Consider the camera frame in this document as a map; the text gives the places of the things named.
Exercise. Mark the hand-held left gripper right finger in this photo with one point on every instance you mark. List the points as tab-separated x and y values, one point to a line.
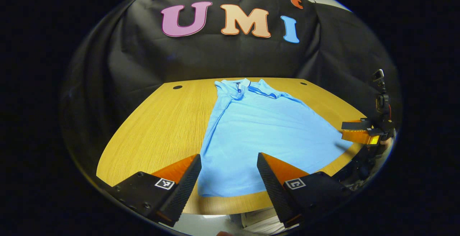
273	189

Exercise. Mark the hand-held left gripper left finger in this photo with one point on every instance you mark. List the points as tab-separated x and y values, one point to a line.
185	189

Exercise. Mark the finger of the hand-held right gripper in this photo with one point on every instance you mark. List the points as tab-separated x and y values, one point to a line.
359	135

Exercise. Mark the light blue T-shirt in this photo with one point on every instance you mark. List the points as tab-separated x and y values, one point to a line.
258	139

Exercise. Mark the black backdrop cloth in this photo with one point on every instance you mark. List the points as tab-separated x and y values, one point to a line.
215	59

